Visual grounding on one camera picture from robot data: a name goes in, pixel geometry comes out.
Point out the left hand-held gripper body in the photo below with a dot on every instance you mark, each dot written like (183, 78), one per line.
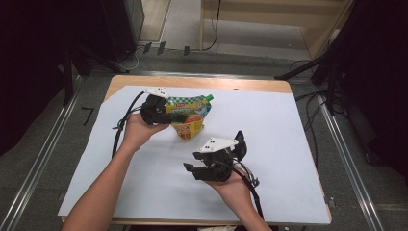
(154, 110)

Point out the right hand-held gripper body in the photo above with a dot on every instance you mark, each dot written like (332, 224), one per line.
(218, 166)

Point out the yellow green spouted pouch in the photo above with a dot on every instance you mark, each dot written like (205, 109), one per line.
(192, 128)

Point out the person's left hand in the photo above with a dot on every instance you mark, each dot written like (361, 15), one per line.
(138, 131)

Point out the person's right hand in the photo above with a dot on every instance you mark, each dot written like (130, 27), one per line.
(235, 189)

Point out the white table sheet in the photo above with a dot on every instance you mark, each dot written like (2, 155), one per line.
(288, 166)

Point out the dark cabinet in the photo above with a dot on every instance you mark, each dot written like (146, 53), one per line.
(118, 29)

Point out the black stand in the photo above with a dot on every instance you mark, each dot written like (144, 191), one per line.
(290, 73)
(68, 80)

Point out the black curtain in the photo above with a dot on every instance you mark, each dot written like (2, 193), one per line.
(29, 80)
(378, 80)

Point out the black floor bracket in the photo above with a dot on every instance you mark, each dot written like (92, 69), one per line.
(186, 50)
(147, 47)
(161, 47)

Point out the metal floor rail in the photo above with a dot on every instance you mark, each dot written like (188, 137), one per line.
(43, 160)
(349, 160)

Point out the wooden frame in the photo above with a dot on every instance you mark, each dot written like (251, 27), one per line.
(272, 14)

